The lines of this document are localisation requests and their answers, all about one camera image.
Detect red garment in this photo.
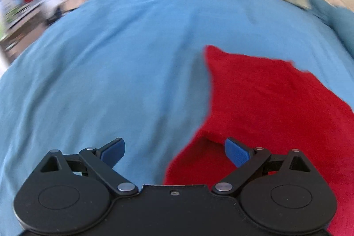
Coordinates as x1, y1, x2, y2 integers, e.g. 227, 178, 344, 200
163, 45, 354, 236

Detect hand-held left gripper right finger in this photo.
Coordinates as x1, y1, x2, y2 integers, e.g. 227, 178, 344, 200
211, 138, 317, 197

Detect blue bed sheet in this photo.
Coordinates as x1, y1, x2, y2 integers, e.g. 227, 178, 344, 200
0, 0, 354, 236

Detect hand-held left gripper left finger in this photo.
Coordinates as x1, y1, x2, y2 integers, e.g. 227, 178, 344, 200
35, 138, 139, 197

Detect blue pillow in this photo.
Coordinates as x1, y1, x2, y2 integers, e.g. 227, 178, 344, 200
308, 0, 354, 57

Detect cluttered white shelf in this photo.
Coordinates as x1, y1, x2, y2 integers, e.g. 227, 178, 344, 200
0, 0, 92, 59

